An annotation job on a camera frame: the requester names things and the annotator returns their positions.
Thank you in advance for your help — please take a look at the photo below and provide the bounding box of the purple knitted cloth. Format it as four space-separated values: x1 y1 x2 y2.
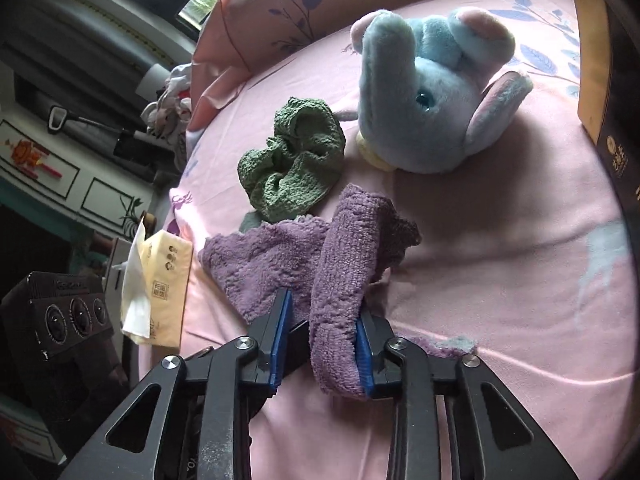
198 182 478 401

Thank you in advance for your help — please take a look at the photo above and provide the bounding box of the pile of clothes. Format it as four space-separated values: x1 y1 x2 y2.
141 63 192 171

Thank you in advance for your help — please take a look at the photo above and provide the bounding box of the black speaker box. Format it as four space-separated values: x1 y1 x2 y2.
1 272 114 356

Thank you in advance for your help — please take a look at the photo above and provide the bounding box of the red wall ornament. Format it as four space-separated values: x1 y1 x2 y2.
4 140 63 180

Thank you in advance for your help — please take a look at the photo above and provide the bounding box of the black gold tea box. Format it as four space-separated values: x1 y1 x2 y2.
562 0 640 226

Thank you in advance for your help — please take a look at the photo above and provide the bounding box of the pink floral bed sheet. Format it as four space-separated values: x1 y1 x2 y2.
165 0 639 479

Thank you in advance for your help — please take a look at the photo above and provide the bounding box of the yellow soft tissue pack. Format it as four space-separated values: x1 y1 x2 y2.
120 223 193 348

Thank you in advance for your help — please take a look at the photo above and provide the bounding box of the blue pink plush elephant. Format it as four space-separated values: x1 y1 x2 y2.
335 8 534 174

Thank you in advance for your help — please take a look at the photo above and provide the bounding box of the green knitted scrunchie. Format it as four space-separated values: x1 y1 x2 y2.
238 98 346 223

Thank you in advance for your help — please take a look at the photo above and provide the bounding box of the pink floral pillow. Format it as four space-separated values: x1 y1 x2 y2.
185 0 572 134

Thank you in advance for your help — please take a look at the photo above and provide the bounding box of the small potted plant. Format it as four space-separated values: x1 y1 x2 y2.
119 197 157 240

